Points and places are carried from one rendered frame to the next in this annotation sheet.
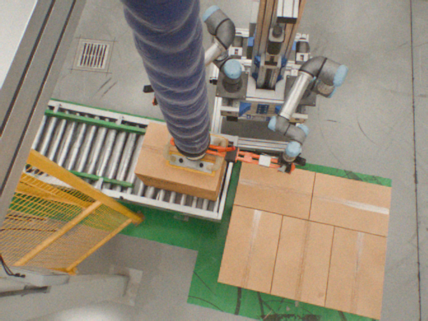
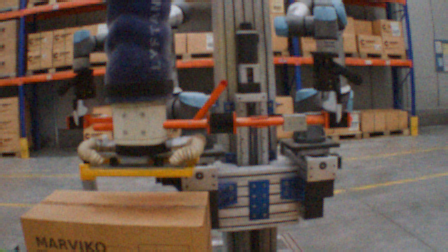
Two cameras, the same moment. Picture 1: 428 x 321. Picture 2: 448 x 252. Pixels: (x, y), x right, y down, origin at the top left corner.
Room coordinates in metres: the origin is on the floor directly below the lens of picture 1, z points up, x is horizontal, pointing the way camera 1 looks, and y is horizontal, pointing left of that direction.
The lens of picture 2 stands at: (-0.67, 0.32, 1.35)
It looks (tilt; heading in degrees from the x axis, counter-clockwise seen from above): 6 degrees down; 343
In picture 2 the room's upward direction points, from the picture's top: 3 degrees counter-clockwise
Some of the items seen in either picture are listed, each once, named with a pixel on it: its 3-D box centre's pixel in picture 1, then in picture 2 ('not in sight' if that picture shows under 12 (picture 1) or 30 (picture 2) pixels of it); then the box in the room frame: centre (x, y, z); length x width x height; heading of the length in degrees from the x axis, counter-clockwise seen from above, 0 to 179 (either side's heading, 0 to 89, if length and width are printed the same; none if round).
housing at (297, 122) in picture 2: (264, 161); (294, 122); (0.64, -0.31, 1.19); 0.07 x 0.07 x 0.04; 72
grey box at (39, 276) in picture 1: (37, 274); not in sight; (0.05, 0.89, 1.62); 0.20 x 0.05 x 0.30; 73
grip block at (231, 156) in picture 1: (231, 153); (221, 122); (0.70, -0.10, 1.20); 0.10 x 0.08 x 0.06; 162
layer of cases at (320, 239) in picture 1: (301, 235); not in sight; (0.22, -0.65, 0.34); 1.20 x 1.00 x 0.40; 73
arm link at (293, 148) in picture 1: (292, 149); (325, 23); (0.60, -0.43, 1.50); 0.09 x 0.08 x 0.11; 147
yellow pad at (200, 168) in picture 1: (191, 163); (136, 165); (0.69, 0.16, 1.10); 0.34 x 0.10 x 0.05; 72
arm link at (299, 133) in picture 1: (297, 134); (322, 26); (0.69, -0.47, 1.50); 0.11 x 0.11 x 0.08; 57
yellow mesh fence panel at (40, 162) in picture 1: (53, 234); not in sight; (0.31, 1.08, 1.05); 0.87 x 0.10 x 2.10; 125
